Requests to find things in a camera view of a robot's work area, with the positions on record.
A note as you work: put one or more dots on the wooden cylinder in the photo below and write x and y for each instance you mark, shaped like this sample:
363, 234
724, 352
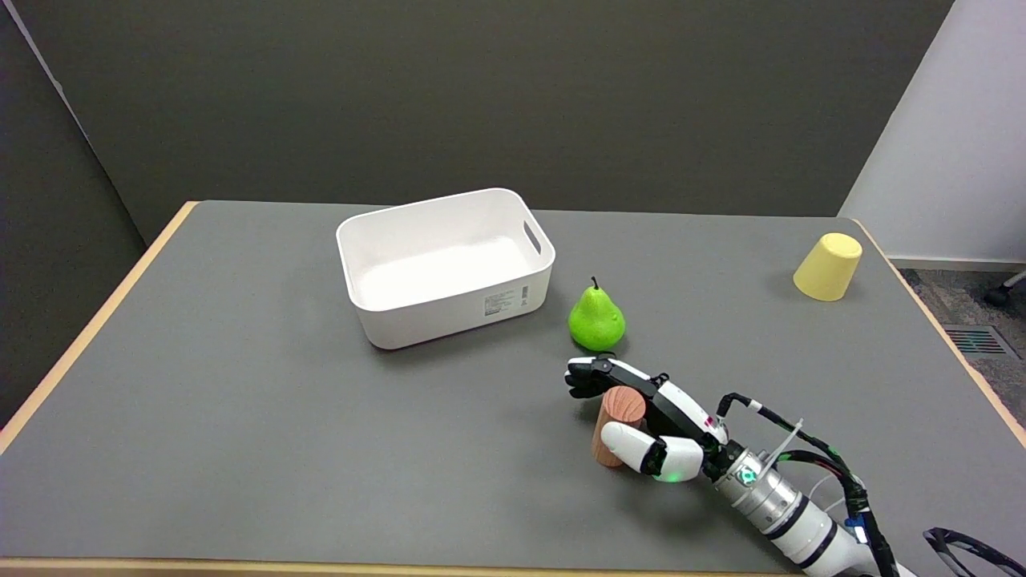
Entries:
613, 425

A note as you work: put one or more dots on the yellow cup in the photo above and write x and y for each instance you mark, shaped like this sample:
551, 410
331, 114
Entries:
828, 267

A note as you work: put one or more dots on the white plastic bin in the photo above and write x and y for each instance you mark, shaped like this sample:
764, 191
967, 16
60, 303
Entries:
446, 266

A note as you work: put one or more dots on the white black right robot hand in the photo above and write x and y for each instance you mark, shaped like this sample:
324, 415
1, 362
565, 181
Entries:
649, 425

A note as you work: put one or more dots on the green pear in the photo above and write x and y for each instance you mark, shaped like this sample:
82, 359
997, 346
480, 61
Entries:
596, 319

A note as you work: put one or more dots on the floor vent grille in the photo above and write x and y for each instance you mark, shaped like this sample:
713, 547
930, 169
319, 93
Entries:
975, 340

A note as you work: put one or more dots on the chair caster leg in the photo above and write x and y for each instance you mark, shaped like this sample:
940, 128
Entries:
1005, 290

